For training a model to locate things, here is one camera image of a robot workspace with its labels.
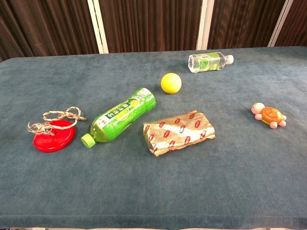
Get teal table cloth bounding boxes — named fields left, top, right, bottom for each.
left=0, top=46, right=307, bottom=230

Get red plastic disc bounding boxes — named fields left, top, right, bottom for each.
left=33, top=120, right=76, bottom=153

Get clear water bottle green label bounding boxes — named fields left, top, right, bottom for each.
left=188, top=51, right=235, bottom=73

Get white partition post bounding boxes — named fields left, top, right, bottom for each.
left=267, top=0, right=294, bottom=47
left=86, top=0, right=109, bottom=54
left=196, top=0, right=215, bottom=51

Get small orange turtle toy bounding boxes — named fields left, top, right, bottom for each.
left=251, top=102, right=287, bottom=129

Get dark brown curtain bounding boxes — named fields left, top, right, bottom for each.
left=0, top=0, right=307, bottom=63

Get green tea bottle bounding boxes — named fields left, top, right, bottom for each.
left=81, top=87, right=157, bottom=149

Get foil snack wrapper red print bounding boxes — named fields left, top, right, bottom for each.
left=142, top=109, right=216, bottom=157

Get yellow ball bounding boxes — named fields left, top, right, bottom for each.
left=160, top=72, right=182, bottom=94

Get braided beige rope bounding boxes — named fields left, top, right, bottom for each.
left=27, top=106, right=88, bottom=137

